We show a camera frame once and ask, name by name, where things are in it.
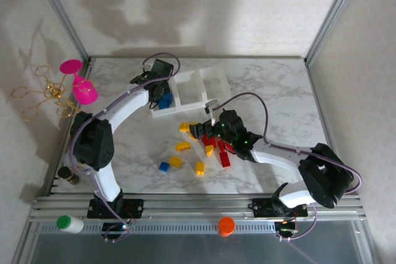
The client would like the pink plastic wine glass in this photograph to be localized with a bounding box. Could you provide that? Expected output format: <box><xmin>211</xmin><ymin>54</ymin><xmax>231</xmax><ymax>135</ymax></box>
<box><xmin>59</xmin><ymin>59</ymin><xmax>99</xmax><ymax>106</ymax></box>

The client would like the orange cap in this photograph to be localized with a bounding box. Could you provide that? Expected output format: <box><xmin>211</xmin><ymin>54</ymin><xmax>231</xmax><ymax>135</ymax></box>
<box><xmin>217</xmin><ymin>216</ymin><xmax>236</xmax><ymax>237</ymax></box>

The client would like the small controller board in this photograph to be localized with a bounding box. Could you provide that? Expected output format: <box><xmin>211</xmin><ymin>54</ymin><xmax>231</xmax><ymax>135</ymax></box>
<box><xmin>101</xmin><ymin>222</ymin><xmax>131</xmax><ymax>240</ymax></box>
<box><xmin>275</xmin><ymin>220</ymin><xmax>298</xmax><ymax>237</ymax></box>

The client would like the black capped small bottle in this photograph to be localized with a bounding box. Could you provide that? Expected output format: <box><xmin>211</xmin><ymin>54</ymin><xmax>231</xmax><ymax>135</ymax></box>
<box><xmin>57</xmin><ymin>166</ymin><xmax>82</xmax><ymax>186</ymax></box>

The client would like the white bottle green cap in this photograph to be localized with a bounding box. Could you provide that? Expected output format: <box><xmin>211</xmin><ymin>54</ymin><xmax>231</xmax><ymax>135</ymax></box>
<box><xmin>56</xmin><ymin>215</ymin><xmax>85</xmax><ymax>234</ymax></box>

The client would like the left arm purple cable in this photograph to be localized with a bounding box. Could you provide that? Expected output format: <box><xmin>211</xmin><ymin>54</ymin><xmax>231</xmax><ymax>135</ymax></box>
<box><xmin>69</xmin><ymin>52</ymin><xmax>182</xmax><ymax>243</ymax></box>

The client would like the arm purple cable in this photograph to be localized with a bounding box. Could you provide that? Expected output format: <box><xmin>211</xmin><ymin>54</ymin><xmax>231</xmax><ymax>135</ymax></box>
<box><xmin>212</xmin><ymin>92</ymin><xmax>363</xmax><ymax>243</ymax></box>
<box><xmin>69</xmin><ymin>52</ymin><xmax>182</xmax><ymax>243</ymax></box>

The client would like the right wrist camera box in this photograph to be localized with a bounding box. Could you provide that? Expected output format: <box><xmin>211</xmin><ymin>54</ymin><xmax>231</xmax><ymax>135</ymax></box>
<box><xmin>204</xmin><ymin>99</ymin><xmax>220</xmax><ymax>126</ymax></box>

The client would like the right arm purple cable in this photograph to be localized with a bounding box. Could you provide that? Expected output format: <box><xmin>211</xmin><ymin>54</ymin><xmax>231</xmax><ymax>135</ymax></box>
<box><xmin>212</xmin><ymin>92</ymin><xmax>363</xmax><ymax>243</ymax></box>

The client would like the aluminium mounting rail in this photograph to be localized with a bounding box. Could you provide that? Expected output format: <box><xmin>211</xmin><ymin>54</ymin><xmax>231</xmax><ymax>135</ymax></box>
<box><xmin>29</xmin><ymin>194</ymin><xmax>366</xmax><ymax>224</ymax></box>

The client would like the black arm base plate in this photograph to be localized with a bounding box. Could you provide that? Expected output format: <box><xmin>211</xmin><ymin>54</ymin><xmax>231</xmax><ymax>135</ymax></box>
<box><xmin>87</xmin><ymin>198</ymin><xmax>145</xmax><ymax>219</ymax></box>
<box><xmin>252</xmin><ymin>197</ymin><xmax>309</xmax><ymax>218</ymax></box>

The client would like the slotted grey cable tray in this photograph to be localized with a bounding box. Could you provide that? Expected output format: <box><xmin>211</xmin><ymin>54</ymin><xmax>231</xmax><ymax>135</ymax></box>
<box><xmin>37</xmin><ymin>222</ymin><xmax>276</xmax><ymax>234</ymax></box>

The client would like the gold wire stand black base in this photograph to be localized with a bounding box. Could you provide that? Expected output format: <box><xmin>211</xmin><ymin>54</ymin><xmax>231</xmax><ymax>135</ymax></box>
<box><xmin>11</xmin><ymin>65</ymin><xmax>84</xmax><ymax>135</ymax></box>

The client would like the aluminium frame post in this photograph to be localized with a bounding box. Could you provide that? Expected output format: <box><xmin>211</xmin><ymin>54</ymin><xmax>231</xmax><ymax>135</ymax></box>
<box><xmin>304</xmin><ymin>0</ymin><xmax>368</xmax><ymax>62</ymax></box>
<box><xmin>29</xmin><ymin>0</ymin><xmax>92</xmax><ymax>62</ymax></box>

